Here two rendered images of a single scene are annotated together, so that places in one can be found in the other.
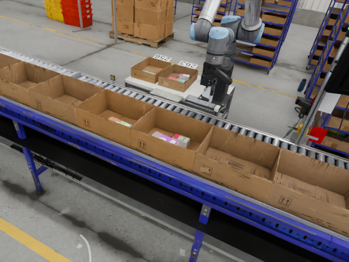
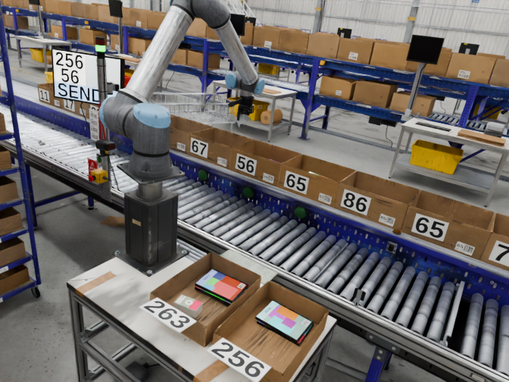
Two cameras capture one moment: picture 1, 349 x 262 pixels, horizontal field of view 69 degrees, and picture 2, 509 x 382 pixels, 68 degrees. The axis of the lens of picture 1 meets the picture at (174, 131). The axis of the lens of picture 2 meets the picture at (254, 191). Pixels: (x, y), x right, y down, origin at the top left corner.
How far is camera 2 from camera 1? 3.66 m
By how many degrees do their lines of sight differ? 119
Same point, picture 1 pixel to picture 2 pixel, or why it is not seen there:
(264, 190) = (215, 136)
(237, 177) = (229, 139)
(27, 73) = (479, 245)
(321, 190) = not seen: hidden behind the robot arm
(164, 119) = (270, 171)
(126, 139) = (303, 167)
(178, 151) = (265, 147)
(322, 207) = (192, 124)
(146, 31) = not seen: outside the picture
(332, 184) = not seen: hidden behind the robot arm
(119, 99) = (320, 183)
